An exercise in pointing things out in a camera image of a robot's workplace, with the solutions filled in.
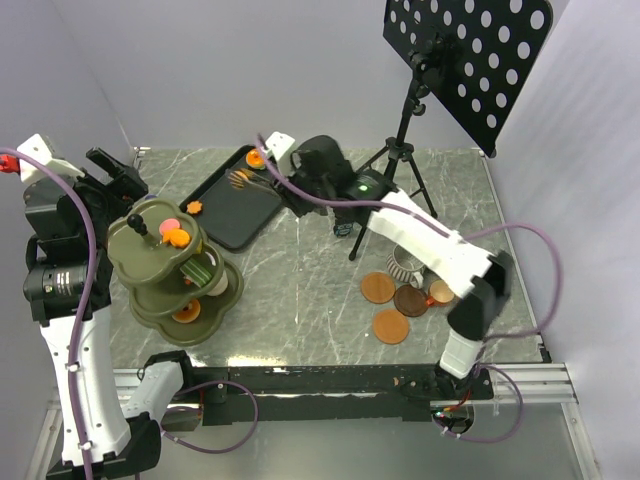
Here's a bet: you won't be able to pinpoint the orange coaster front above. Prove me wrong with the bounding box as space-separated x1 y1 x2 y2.
372 309 410 345

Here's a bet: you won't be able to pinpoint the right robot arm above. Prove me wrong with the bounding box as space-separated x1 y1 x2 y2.
266 132 513 399

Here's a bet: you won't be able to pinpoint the orange coaster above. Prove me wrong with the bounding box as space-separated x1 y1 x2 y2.
372 309 410 345
360 272 396 304

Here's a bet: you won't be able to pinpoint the black base frame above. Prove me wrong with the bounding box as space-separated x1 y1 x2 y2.
149 352 496 434

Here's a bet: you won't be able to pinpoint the black cartoon figurine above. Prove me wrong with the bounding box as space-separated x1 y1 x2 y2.
333 223 353 238

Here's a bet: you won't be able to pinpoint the striped ceramic cup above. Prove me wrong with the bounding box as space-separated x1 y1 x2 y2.
386 245 425 289

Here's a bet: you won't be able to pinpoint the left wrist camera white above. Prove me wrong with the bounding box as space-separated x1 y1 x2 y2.
17 134 85 186

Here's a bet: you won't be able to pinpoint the orange coaster left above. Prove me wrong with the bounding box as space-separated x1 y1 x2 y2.
360 272 396 304

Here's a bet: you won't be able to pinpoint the orange flower cookie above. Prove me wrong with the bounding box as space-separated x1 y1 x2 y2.
186 200 203 215

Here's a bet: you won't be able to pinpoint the dark brown coaster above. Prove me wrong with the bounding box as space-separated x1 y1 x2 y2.
393 285 429 318

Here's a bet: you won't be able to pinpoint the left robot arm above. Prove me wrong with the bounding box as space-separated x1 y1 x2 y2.
16 134 198 479

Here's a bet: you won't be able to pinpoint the small copper cup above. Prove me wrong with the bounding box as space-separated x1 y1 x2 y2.
426 280 456 307

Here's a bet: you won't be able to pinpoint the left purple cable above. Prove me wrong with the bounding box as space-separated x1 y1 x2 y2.
0 147 97 480

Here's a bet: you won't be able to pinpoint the orange round cookie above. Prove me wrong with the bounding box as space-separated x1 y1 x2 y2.
228 170 254 190

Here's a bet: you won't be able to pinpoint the green three-tier serving stand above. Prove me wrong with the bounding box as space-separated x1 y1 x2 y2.
107 197 244 347

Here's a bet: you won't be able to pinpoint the white cream donut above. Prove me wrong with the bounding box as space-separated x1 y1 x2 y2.
207 272 229 297

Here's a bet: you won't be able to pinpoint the orange donut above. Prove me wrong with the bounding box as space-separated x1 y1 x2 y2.
172 299 201 324
245 149 265 170

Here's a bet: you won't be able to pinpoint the black music stand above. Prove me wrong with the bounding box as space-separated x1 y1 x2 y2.
345 0 555 262

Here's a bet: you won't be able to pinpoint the metal tongs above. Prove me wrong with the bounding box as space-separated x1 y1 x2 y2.
237 169 279 197

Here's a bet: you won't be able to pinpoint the orange donut front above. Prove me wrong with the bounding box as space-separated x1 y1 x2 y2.
172 299 201 324

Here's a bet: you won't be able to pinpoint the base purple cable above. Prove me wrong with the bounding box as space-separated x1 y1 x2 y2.
157 383 260 456

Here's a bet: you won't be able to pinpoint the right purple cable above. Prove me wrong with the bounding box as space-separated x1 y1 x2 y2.
254 132 565 445

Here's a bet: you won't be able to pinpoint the orange donut back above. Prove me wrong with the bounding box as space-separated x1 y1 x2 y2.
245 149 265 170

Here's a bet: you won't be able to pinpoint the black serving tray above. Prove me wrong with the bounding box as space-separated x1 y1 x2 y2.
179 145 283 253

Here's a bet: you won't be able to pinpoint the orange star cookie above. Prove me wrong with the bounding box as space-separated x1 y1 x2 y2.
162 228 191 249

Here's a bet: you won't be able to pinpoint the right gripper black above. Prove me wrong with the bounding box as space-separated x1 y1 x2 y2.
269 153 335 219

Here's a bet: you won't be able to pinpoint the green layered cake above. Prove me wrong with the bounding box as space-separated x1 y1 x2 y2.
179 258 212 288

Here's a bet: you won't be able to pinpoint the pink round cookie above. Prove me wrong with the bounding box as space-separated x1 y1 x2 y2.
158 218 181 235

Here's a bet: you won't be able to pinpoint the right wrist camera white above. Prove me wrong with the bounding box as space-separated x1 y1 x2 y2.
264 131 296 170

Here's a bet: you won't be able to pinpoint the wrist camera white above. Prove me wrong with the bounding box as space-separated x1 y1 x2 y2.
264 131 296 170
17 134 85 186

